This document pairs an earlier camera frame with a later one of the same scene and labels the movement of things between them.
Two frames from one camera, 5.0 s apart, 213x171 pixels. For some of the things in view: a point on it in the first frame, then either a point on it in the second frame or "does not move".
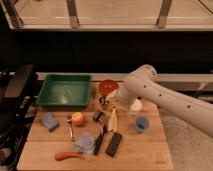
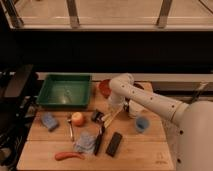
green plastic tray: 65,91 does not move
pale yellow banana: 113,121 to 107,118
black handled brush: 99,116 does not move
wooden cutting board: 109,134 does not move
